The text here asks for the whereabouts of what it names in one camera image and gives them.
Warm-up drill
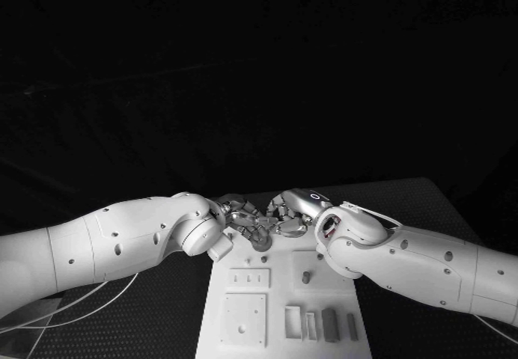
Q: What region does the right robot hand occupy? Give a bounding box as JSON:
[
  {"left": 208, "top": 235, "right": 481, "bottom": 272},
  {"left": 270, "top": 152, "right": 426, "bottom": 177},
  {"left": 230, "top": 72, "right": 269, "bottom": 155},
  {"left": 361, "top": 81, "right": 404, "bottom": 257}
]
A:
[{"left": 266, "top": 188, "right": 332, "bottom": 239}]

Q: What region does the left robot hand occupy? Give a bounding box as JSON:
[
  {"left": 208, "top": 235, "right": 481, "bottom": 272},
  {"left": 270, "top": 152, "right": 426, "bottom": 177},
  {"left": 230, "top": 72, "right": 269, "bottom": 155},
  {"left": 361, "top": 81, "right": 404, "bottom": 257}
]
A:
[{"left": 210, "top": 193, "right": 282, "bottom": 250}]

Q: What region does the white task board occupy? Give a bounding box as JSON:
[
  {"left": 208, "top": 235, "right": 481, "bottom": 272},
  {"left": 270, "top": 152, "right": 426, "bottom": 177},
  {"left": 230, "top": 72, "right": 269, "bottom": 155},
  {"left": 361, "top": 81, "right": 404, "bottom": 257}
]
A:
[{"left": 195, "top": 224, "right": 374, "bottom": 359}]

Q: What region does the grey gear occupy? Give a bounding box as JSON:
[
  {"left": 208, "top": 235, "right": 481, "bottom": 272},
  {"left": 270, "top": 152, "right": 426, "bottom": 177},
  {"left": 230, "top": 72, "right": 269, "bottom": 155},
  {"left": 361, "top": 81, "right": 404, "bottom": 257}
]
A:
[{"left": 251, "top": 236, "right": 275, "bottom": 253}]

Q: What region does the grey long block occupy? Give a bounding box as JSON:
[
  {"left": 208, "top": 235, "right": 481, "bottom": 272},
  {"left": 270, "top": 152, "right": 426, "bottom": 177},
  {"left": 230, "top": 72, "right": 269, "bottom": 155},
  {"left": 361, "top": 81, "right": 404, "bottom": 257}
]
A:
[{"left": 321, "top": 308, "right": 341, "bottom": 343}]

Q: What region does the grey thin block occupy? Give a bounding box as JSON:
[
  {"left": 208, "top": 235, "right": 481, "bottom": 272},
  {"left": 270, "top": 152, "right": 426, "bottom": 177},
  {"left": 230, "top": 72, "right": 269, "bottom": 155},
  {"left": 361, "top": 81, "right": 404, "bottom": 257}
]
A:
[{"left": 347, "top": 313, "right": 360, "bottom": 342}]

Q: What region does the white cable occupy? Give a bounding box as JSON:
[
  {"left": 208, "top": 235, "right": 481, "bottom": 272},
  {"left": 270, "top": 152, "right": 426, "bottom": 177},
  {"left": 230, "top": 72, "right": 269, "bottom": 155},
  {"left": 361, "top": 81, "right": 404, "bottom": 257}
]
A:
[
  {"left": 0, "top": 273, "right": 140, "bottom": 335},
  {"left": 472, "top": 313, "right": 518, "bottom": 346},
  {"left": 339, "top": 200, "right": 406, "bottom": 230},
  {"left": 0, "top": 280, "right": 110, "bottom": 330}
]

